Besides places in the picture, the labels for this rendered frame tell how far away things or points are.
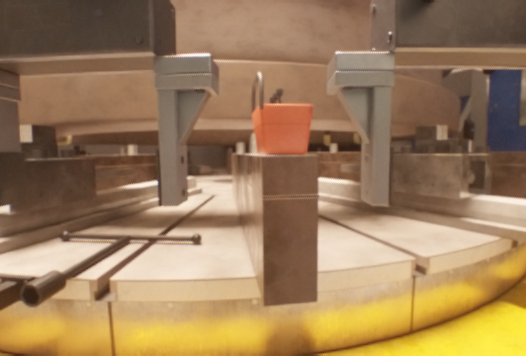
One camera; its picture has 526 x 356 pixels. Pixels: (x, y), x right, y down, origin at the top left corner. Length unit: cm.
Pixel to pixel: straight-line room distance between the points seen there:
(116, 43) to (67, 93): 155
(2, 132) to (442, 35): 31
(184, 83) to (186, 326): 92
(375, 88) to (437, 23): 5
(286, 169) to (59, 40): 54
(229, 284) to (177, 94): 79
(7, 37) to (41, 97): 164
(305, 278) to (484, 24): 65
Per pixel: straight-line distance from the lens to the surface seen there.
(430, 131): 184
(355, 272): 105
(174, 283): 97
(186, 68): 21
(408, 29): 22
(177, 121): 21
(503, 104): 605
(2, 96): 29
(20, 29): 26
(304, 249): 74
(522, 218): 166
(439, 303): 141
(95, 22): 23
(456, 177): 164
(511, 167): 286
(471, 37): 23
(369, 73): 21
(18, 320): 135
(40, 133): 171
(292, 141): 73
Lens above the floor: 69
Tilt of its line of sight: 5 degrees down
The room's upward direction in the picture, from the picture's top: 1 degrees counter-clockwise
